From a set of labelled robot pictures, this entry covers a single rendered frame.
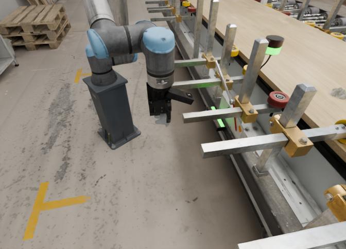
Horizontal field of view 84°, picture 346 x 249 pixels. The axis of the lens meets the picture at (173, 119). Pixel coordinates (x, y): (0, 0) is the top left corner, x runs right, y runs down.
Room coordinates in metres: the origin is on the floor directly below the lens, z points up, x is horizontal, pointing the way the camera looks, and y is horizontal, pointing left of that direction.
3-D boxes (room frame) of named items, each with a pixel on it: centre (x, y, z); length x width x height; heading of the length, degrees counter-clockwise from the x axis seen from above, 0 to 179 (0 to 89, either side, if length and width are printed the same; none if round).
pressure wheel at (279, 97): (0.66, -0.45, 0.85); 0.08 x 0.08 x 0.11
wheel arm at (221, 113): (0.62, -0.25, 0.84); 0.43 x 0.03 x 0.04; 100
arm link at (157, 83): (0.57, 0.04, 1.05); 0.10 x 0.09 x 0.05; 10
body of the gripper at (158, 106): (0.57, 0.05, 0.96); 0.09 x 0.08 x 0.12; 100
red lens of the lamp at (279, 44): (0.68, -0.35, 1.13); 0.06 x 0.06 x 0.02
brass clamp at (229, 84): (0.90, -0.27, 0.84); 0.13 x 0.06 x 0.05; 10
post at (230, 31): (0.92, -0.26, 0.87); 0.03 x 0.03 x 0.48; 10
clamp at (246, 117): (0.65, -0.31, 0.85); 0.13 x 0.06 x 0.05; 10
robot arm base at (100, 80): (1.30, 0.53, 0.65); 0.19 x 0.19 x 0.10
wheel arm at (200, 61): (1.11, -0.17, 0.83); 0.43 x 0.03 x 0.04; 100
